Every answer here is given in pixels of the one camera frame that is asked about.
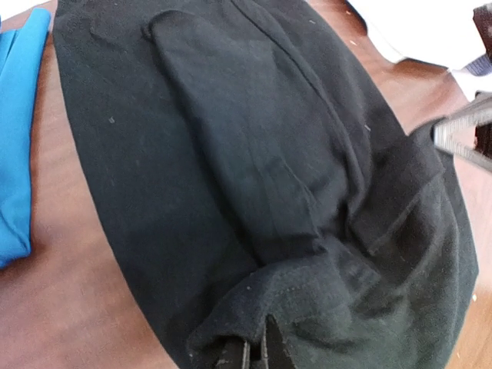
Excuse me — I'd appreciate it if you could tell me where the blue pleated skirt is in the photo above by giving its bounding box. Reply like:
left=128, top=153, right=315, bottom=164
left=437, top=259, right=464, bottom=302
left=1, top=8, right=51, bottom=268

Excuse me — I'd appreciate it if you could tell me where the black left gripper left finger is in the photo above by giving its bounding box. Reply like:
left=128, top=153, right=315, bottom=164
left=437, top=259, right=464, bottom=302
left=214, top=337, right=251, bottom=369

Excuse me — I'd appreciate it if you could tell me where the white laundry basket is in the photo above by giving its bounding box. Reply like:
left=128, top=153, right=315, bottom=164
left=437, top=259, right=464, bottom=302
left=348, top=1, right=491, bottom=71

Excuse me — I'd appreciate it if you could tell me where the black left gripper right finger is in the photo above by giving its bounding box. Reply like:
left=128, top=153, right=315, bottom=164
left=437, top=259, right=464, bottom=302
left=261, top=315, right=295, bottom=369

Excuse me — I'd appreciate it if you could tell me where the blue checked shirt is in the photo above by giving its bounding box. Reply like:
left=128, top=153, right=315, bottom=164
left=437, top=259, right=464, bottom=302
left=464, top=54, right=492, bottom=77

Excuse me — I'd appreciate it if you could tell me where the black garment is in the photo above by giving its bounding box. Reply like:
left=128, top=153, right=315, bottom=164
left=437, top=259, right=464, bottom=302
left=53, top=1, right=478, bottom=368

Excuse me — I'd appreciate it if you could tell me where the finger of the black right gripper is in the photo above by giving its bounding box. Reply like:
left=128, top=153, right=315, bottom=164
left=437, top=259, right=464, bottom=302
left=432, top=92, right=491, bottom=171

